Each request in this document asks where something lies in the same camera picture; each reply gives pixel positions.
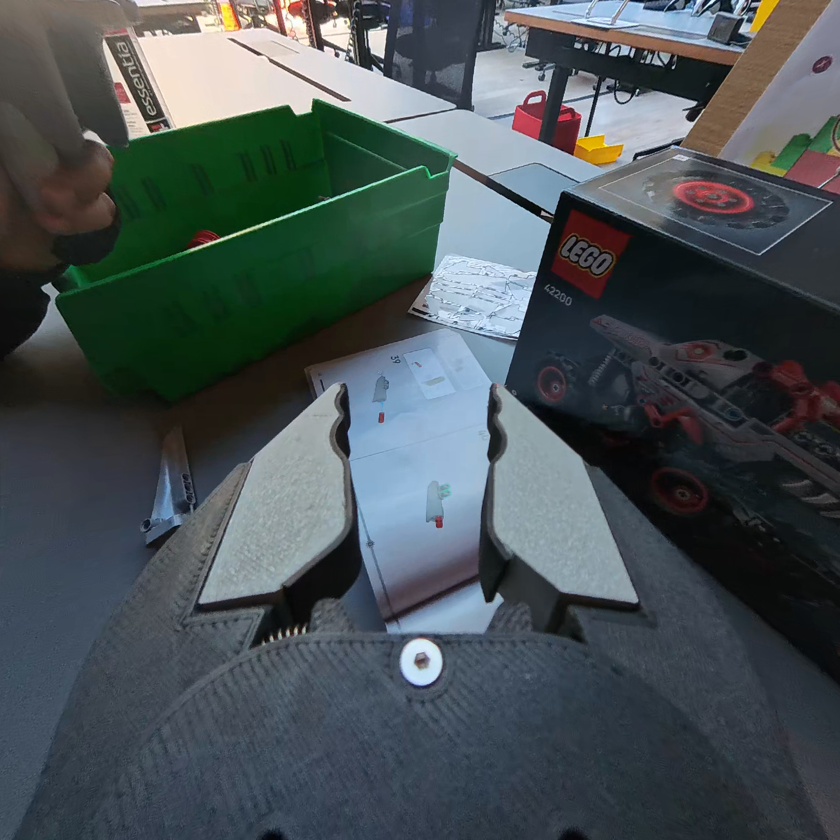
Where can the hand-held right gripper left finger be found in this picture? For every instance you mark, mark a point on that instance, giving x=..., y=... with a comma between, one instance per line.
x=282, y=505

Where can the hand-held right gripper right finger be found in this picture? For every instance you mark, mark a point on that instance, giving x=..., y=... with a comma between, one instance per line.
x=554, y=518

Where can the green plastic bin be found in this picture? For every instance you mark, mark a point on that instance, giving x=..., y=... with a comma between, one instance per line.
x=262, y=315

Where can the grey lego panel piece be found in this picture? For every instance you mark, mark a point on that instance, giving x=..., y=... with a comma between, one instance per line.
x=172, y=485

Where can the lego instruction booklet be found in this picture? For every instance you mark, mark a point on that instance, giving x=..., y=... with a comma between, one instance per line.
x=420, y=459

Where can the black lego set box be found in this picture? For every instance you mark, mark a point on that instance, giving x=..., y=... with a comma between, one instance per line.
x=689, y=328

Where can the red lego wheel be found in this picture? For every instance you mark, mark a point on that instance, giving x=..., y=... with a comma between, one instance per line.
x=202, y=239

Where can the person's left hand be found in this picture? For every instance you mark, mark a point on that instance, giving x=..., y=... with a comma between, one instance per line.
x=52, y=197

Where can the white table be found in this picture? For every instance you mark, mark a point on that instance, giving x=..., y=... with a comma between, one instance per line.
x=229, y=72

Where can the silver sticker sheet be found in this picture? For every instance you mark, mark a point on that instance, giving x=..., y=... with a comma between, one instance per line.
x=476, y=295

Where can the yellow plastic bin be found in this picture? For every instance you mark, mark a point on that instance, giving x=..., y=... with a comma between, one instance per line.
x=598, y=149

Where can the red plastic basket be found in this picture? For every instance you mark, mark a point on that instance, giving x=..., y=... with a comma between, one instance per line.
x=544, y=124

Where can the black office chair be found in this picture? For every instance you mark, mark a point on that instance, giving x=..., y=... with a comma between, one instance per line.
x=439, y=46

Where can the cardboard box with colourful print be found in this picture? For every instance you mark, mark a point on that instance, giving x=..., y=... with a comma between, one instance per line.
x=774, y=98

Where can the wooden table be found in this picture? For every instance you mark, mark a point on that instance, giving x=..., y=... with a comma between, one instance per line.
x=656, y=36

